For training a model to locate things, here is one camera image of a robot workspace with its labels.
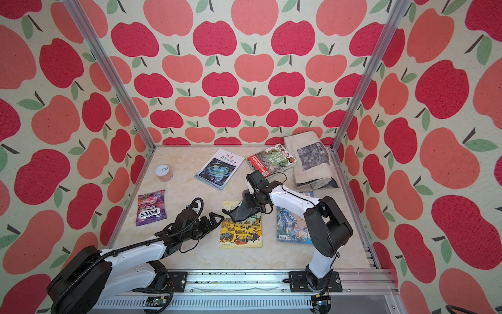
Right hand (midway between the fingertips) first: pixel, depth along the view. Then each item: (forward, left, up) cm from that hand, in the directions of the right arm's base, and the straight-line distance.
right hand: (248, 204), depth 91 cm
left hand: (-12, +11, 0) cm, 16 cm away
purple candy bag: (-5, +47, -2) cm, 48 cm away
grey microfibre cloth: (-5, +2, +2) cm, 6 cm away
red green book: (+31, -10, -2) cm, 32 cm away
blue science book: (+24, +19, -4) cm, 31 cm away
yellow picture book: (-12, -1, -4) cm, 13 cm away
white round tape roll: (+13, +46, +2) cm, 48 cm away
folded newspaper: (+23, -32, +1) cm, 40 cm away
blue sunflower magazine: (-8, -21, -3) cm, 23 cm away
